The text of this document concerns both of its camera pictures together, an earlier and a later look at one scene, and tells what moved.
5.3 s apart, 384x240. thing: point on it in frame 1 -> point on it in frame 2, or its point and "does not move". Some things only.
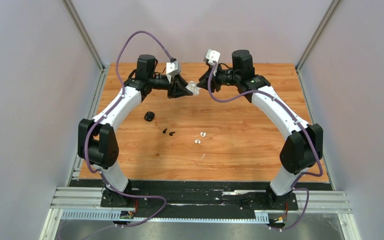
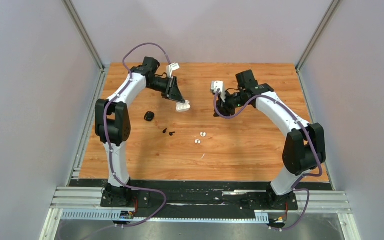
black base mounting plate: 201,195 does not move
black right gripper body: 220,79 -> 232,101
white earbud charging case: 193,87 -> 181,107
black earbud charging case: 149,116 does not move
